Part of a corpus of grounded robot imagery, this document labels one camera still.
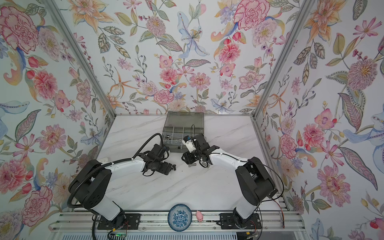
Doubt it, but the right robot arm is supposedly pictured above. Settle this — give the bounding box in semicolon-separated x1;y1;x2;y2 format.
182;134;278;222

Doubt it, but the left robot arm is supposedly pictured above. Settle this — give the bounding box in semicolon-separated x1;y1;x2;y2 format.
67;144;172;223

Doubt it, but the grey plastic organizer box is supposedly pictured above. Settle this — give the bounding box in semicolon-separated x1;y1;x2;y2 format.
162;112;204;153

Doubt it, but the blue patterned ceramic plate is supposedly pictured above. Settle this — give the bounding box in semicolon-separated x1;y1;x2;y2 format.
168;204;193;232

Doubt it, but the pink toy pig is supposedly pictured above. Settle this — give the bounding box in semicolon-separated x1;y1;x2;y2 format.
196;211;204;223

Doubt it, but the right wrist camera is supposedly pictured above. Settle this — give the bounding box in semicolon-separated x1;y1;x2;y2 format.
182;136;196;153

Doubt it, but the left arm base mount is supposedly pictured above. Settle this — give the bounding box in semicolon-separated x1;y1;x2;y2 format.
97;212;141;231

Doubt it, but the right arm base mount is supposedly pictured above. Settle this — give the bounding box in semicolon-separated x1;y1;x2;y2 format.
218;211;262;230

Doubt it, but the aluminium rail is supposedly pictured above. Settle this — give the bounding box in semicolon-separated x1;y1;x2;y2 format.
48;211;305;233

